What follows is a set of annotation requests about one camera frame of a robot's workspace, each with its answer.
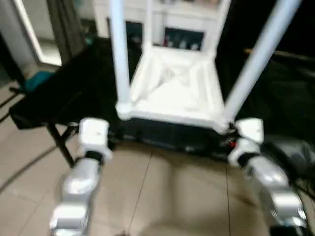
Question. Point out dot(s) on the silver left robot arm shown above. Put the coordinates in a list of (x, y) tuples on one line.
[(78, 186)]

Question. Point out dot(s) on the white plastic table top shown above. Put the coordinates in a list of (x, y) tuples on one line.
[(177, 98)]

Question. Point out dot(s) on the black frame strut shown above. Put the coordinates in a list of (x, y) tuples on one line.
[(61, 145)]

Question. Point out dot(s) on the white door frame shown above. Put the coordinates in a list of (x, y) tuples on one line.
[(34, 29)]

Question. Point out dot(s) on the black work mat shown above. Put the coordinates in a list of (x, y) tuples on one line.
[(86, 86)]

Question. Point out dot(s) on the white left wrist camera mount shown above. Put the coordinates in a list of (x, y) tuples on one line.
[(94, 135)]

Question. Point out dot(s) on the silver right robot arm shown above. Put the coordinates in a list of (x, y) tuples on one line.
[(273, 182)]

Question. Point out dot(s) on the white glass door cabinet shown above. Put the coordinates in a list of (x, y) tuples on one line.
[(187, 19)]

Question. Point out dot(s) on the teal plastic item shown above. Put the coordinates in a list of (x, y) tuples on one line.
[(37, 81)]

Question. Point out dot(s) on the grey curtain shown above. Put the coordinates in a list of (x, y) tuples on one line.
[(66, 27)]

